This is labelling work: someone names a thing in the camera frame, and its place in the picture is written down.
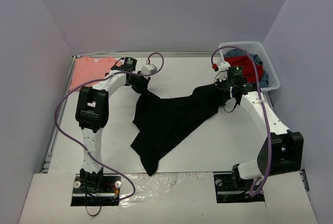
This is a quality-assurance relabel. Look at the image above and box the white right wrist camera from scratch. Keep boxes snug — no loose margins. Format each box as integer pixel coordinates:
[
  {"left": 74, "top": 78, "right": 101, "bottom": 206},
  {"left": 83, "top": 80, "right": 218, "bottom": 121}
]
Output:
[{"left": 212, "top": 61, "right": 231, "bottom": 82}]

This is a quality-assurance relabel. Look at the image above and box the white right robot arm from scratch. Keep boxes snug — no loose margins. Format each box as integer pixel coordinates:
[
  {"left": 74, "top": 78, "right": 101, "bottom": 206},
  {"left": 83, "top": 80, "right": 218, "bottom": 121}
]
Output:
[{"left": 213, "top": 61, "right": 304, "bottom": 189}]

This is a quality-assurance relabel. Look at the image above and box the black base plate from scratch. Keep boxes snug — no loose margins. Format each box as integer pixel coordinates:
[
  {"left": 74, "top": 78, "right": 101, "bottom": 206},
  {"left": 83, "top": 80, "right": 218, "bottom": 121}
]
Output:
[
  {"left": 213, "top": 172, "right": 265, "bottom": 204},
  {"left": 70, "top": 175, "right": 121, "bottom": 207}
]

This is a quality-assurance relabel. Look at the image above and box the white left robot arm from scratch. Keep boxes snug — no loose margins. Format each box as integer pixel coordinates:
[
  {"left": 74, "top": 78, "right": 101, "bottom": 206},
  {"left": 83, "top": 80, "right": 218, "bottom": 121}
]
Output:
[{"left": 75, "top": 57, "right": 157, "bottom": 192}]

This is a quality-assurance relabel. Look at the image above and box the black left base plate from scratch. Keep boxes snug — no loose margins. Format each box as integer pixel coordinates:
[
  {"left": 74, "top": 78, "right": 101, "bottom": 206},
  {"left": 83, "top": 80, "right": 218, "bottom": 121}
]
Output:
[{"left": 70, "top": 175, "right": 121, "bottom": 207}]

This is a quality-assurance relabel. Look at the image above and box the red t-shirt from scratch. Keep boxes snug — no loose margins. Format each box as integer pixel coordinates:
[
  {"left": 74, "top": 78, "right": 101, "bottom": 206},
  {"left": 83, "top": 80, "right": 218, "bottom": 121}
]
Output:
[{"left": 224, "top": 55, "right": 257, "bottom": 83}]

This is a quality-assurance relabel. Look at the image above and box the white plastic laundry basket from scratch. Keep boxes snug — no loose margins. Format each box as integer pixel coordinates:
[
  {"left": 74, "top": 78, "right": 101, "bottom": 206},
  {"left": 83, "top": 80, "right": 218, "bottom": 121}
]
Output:
[{"left": 219, "top": 41, "right": 280, "bottom": 93}]

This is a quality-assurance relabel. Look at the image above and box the thin black loop cable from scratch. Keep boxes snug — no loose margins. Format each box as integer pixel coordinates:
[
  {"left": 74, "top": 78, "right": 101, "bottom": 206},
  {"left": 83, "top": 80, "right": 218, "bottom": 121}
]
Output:
[{"left": 85, "top": 203, "right": 103, "bottom": 218}]

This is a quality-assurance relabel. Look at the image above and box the folded pink t-shirt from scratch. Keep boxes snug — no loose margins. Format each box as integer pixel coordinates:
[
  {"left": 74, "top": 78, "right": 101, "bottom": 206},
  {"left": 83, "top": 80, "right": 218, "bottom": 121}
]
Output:
[{"left": 69, "top": 56, "right": 117, "bottom": 90}]

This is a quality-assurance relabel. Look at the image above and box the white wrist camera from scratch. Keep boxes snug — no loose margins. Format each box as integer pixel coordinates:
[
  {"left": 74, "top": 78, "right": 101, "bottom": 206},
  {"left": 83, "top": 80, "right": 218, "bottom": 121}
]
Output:
[
  {"left": 141, "top": 64, "right": 157, "bottom": 75},
  {"left": 212, "top": 61, "right": 231, "bottom": 82}
]

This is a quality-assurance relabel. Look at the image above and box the black t-shirt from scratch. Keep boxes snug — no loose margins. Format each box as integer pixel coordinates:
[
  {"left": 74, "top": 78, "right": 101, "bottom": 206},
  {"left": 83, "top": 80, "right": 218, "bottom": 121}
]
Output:
[{"left": 131, "top": 84, "right": 230, "bottom": 176}]

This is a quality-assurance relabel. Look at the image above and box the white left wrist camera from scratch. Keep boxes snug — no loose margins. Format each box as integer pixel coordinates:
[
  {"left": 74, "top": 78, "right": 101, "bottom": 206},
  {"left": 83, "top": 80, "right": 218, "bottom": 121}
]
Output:
[{"left": 141, "top": 64, "right": 157, "bottom": 75}]

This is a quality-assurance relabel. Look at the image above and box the grey-blue t-shirt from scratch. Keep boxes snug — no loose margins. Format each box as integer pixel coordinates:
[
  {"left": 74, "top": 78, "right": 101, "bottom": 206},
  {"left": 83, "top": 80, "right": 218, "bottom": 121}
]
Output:
[{"left": 223, "top": 49, "right": 269, "bottom": 88}]

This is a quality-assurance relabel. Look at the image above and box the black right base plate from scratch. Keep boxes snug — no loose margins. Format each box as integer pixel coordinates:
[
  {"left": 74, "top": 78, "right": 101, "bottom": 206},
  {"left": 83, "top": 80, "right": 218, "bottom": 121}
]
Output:
[{"left": 213, "top": 172, "right": 265, "bottom": 204}]

